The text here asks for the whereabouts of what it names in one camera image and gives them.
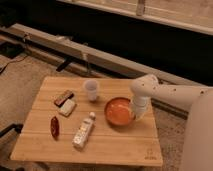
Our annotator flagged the orange ceramic bowl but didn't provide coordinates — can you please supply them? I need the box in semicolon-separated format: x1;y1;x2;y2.
104;97;135;126

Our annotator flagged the white plastic bottle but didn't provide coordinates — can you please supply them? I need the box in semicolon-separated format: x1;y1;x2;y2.
72;112;96;149

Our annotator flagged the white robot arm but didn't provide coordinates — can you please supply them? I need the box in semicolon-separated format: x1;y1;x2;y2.
130;74;213;171

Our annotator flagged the translucent plastic cup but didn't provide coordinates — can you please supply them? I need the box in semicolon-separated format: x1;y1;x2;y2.
83;79;99;102

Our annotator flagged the small wooden folding table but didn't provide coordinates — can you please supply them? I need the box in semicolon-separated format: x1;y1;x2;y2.
11;77;163;166

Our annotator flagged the brown chocolate bar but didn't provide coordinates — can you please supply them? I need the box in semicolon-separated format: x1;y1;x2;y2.
54;90;74;107

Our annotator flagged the white soap bar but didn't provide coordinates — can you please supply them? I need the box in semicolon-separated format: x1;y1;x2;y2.
59;99;76;117

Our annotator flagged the red chili pepper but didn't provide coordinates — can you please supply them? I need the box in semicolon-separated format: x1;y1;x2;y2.
50;116;59;139

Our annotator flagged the black table leg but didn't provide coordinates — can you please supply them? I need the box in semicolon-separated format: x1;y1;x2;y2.
0;124;23;138

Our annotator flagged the black cable on floor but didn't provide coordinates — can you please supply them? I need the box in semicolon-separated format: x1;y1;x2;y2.
0;53;29;75

